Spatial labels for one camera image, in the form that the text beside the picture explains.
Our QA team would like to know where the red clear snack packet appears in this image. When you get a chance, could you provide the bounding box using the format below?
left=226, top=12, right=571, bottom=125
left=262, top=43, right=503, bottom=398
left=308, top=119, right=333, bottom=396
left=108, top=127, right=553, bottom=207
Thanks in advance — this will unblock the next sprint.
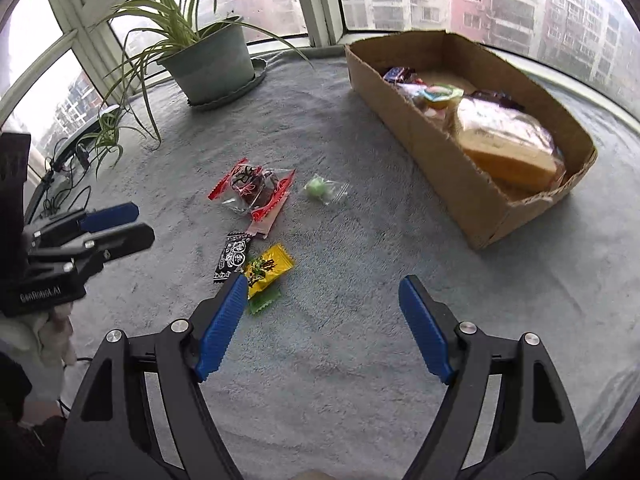
left=207, top=158, right=297, bottom=223

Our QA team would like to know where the pink snack packet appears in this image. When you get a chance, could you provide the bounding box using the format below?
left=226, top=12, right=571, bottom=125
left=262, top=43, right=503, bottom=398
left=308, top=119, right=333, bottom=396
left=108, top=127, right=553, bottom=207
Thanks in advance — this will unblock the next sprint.
left=246, top=208, right=283, bottom=239

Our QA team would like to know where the black patterned snack packet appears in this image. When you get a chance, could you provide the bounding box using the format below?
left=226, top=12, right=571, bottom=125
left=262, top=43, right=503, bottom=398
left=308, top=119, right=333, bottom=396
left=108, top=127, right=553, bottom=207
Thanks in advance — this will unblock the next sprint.
left=212, top=231, right=252, bottom=285

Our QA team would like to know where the colourful jelly cup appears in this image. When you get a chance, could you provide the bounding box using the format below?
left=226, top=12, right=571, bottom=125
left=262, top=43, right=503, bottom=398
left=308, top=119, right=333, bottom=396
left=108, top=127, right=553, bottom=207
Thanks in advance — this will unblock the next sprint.
left=417, top=84, right=463, bottom=116

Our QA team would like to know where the person's left forearm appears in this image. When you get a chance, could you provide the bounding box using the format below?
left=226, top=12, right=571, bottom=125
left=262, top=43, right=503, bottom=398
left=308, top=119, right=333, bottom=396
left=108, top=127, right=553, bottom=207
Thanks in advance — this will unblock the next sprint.
left=0, top=351, right=67, bottom=480

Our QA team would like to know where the small green candy wrapper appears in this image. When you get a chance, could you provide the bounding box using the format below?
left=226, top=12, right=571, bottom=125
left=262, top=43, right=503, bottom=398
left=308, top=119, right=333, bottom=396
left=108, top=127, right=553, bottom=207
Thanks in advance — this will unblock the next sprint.
left=248, top=287, right=282, bottom=316

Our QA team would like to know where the grey fleece blanket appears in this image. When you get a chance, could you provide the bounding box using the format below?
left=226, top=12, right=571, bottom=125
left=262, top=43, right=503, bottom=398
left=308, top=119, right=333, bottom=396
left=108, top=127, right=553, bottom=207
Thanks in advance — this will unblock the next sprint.
left=0, top=42, right=640, bottom=480

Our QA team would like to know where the flat device on stand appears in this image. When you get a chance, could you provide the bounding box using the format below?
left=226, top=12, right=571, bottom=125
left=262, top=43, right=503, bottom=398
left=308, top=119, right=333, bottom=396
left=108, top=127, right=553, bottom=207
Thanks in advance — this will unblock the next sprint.
left=52, top=105, right=123, bottom=171

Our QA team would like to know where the dark chocolate bar wrapper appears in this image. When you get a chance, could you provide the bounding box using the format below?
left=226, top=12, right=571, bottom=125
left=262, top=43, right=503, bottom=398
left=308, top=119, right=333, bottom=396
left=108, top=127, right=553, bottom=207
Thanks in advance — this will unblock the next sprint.
left=382, top=66, right=417, bottom=84

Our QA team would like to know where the person's left hand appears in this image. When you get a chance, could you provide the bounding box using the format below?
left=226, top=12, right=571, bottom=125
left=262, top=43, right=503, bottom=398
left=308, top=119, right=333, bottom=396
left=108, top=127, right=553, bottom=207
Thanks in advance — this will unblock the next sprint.
left=0, top=305, right=76, bottom=402

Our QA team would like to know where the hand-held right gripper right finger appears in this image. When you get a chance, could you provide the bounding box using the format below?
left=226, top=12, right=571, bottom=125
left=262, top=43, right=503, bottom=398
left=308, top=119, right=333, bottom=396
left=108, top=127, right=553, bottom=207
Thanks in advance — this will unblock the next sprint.
left=398, top=275, right=587, bottom=480

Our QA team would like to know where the white window frame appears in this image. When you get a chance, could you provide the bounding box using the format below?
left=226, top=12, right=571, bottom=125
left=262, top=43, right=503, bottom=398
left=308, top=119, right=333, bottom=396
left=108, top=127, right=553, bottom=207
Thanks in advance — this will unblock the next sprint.
left=0, top=0, right=351, bottom=128

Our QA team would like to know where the grey-green pot saucer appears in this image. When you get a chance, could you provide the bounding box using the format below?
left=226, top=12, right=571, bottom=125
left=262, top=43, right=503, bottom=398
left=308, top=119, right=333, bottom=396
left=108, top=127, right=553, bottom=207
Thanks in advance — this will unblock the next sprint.
left=187, top=57, right=268, bottom=110

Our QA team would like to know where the sliced bread loaf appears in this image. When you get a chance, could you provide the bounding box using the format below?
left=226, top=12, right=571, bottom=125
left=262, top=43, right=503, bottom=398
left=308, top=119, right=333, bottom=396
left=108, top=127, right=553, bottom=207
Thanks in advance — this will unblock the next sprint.
left=452, top=97, right=566, bottom=191

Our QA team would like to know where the yellow snack packet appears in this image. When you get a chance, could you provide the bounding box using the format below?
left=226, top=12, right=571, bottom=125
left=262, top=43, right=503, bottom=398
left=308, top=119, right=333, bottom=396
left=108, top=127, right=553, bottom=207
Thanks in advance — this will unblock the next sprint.
left=243, top=243, right=295, bottom=301

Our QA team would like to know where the spider plant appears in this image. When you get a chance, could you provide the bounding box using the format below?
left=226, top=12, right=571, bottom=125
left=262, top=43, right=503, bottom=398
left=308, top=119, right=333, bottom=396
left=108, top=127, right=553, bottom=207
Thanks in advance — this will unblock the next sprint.
left=89, top=0, right=316, bottom=177

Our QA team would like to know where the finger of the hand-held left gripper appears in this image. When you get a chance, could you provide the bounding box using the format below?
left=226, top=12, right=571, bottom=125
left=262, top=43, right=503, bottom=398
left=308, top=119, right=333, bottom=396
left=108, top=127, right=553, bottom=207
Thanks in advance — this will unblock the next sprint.
left=80, top=202, right=140, bottom=234
left=84, top=223, right=156, bottom=261

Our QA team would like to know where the cardboard box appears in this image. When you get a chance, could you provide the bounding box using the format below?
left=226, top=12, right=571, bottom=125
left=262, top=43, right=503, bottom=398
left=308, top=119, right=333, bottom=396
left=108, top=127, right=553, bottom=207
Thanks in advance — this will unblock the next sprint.
left=344, top=30, right=598, bottom=251

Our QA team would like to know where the grey-green flower pot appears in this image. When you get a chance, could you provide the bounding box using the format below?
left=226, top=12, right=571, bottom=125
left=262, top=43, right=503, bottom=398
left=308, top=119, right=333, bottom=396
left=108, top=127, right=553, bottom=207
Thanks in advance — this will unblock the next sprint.
left=157, top=16, right=256, bottom=106

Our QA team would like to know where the green candy clear wrapper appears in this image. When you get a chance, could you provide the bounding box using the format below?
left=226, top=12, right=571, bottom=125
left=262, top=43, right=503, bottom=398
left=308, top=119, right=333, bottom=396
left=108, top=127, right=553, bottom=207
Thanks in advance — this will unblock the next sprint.
left=304, top=175, right=349, bottom=206

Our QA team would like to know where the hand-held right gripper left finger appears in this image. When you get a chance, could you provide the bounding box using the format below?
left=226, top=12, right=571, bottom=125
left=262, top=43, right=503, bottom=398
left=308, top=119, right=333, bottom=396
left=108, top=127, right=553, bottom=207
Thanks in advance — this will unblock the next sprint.
left=57, top=272, right=249, bottom=480

